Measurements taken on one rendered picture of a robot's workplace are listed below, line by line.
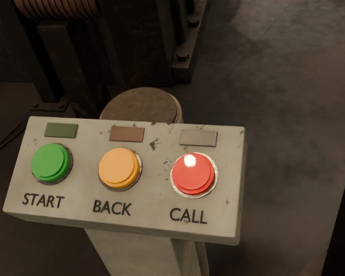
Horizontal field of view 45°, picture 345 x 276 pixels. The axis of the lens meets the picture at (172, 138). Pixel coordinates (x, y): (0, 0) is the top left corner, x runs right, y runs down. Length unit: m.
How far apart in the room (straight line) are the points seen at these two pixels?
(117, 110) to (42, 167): 0.19
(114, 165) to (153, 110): 0.19
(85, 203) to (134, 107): 0.22
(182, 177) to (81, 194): 0.10
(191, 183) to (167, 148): 0.05
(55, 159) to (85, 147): 0.03
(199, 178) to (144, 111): 0.22
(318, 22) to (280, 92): 0.41
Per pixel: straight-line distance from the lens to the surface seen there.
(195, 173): 0.39
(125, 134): 0.43
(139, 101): 0.61
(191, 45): 1.48
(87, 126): 0.46
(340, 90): 1.40
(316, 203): 1.12
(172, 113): 0.58
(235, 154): 0.41
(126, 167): 0.41
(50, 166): 0.44
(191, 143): 0.41
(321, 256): 1.03
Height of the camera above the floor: 0.92
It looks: 47 degrees down
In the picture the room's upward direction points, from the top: 12 degrees counter-clockwise
